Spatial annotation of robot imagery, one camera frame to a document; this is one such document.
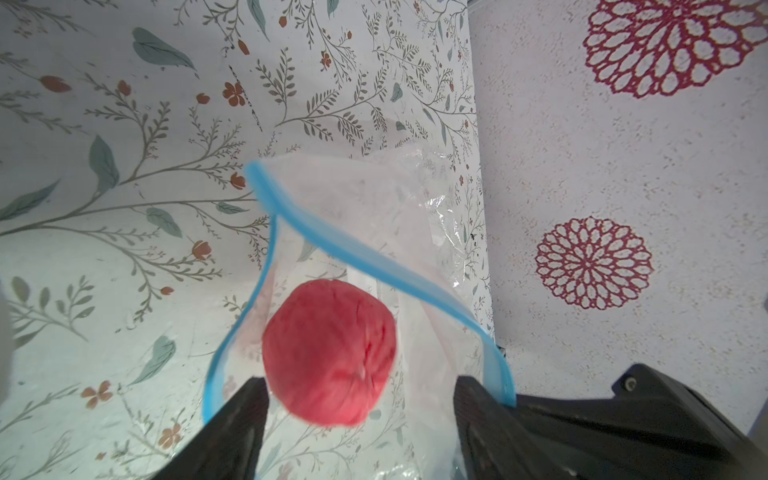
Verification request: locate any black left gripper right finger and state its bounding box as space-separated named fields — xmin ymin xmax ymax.
xmin=453 ymin=376 xmax=573 ymax=480

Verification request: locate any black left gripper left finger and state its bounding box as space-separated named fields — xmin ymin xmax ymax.
xmin=153 ymin=378 xmax=269 ymax=480

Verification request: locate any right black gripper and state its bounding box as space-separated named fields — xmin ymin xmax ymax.
xmin=511 ymin=364 xmax=767 ymax=479

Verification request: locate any pink red toy ball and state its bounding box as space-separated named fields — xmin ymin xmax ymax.
xmin=262 ymin=279 xmax=397 ymax=427

